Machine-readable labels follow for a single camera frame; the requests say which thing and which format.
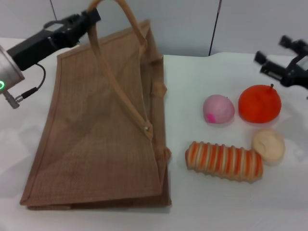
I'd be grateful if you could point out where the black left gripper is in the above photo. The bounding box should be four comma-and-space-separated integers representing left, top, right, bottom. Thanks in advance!
6, 8, 102, 72

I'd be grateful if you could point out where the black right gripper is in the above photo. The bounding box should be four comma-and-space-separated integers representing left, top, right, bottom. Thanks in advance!
255, 35, 308, 89

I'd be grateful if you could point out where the beige egg yolk pastry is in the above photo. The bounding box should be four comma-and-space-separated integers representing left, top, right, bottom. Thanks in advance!
252, 128, 286, 162

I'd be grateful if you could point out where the brown jute handbag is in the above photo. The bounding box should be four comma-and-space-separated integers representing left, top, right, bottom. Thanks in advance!
19, 0, 173, 211

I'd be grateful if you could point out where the orange striped bread loaf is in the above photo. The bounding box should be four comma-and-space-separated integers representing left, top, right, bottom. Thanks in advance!
185, 141, 264, 184

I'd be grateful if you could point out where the orange persimmon toy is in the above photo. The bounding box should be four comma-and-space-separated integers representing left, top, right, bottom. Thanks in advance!
238, 83, 282, 124

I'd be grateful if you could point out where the pink peach toy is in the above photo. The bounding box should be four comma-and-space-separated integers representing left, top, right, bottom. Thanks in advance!
203, 94, 235, 125

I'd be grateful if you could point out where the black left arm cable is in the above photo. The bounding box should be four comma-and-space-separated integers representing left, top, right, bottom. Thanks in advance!
4, 63, 47, 109

